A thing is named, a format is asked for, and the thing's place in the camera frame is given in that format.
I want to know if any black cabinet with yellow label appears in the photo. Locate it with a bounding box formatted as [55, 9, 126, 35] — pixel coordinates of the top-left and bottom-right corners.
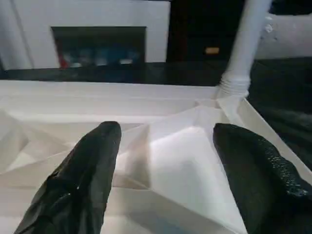
[167, 0, 246, 65]

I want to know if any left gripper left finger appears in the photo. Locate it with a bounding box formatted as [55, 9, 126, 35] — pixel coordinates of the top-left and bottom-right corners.
[14, 120, 122, 234]

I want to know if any white plastic table leg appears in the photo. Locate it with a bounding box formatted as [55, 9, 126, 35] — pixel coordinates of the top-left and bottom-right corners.
[215, 0, 272, 100]

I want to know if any white glass-door cabinet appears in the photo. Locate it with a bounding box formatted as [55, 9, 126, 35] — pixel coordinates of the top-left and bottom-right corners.
[0, 0, 172, 72]

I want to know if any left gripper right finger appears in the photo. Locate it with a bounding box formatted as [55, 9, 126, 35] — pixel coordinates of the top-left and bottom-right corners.
[213, 122, 312, 234]

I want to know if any white plastic table top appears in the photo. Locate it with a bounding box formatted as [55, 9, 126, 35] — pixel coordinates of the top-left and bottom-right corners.
[0, 79, 312, 234]

